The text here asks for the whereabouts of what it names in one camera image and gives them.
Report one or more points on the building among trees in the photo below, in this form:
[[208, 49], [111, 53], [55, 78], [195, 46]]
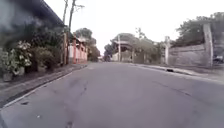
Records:
[[131, 48]]

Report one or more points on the grey asphalt road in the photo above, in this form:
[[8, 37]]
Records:
[[126, 96]]

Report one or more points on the red and white fence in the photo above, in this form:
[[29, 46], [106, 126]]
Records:
[[78, 52]]

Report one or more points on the wooden utility pole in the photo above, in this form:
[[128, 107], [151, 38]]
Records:
[[70, 23], [64, 30]]

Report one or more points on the grey concrete pavement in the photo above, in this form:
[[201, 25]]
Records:
[[186, 70], [30, 83]]

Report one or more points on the flowering bushes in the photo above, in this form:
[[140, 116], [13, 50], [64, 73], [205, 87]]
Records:
[[20, 58]]

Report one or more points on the large tree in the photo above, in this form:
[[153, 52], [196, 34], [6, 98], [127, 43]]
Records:
[[200, 30]]

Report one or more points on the dark-roofed building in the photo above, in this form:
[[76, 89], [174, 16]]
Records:
[[23, 23]]

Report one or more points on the grey concrete wall with pillars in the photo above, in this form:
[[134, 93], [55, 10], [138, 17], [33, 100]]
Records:
[[191, 53]]

